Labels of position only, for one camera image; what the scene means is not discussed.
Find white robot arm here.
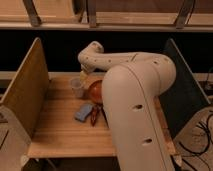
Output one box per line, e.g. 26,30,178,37
78,41,176,171

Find orange ceramic cup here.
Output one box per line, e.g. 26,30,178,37
88,80,103,104

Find blue sponge block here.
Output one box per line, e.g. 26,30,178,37
74,103,93,122

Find dark red spoon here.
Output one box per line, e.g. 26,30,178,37
90,105,100,126

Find left wooden side panel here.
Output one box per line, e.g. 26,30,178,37
0,38,49,142

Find right dark side panel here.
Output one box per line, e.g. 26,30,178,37
159,39,211,140

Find middle metal shelf bracket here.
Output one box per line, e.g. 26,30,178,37
87,0,97,28

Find metal shelf bracket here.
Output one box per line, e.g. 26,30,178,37
87,0,97,28
22,0,41,27
174,0,195,29

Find left metal shelf bracket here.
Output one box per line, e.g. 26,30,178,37
22,0,41,27

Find right metal shelf bracket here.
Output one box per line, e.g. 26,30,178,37
174,0,195,29

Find black floor cables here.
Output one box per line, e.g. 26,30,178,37
178,111,213,171

